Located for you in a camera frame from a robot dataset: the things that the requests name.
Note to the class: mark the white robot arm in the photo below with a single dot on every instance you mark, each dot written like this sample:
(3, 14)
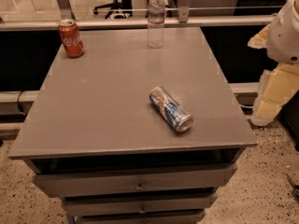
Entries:
(283, 35)

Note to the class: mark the blue silver redbull can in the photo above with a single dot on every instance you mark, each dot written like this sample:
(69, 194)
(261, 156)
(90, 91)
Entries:
(180, 120)

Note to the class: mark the red coca-cola can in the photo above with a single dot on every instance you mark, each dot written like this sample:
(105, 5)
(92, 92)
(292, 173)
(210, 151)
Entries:
(70, 37)

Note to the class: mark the grey drawer cabinet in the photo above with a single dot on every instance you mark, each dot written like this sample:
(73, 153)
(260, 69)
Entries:
(94, 114)

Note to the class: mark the middle grey drawer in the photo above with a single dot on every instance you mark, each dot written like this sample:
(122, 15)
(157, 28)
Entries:
(140, 205)

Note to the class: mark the grey drawer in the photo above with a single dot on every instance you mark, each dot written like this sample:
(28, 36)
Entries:
(132, 181)
(173, 217)
(140, 205)

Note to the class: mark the clear plastic water bottle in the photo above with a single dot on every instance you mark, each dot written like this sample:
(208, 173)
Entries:
(156, 16)

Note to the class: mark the bottom grey drawer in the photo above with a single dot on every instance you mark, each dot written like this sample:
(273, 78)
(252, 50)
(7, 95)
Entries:
(173, 217)

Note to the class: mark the top grey drawer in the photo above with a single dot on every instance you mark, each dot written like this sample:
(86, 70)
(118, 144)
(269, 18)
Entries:
(132, 181)

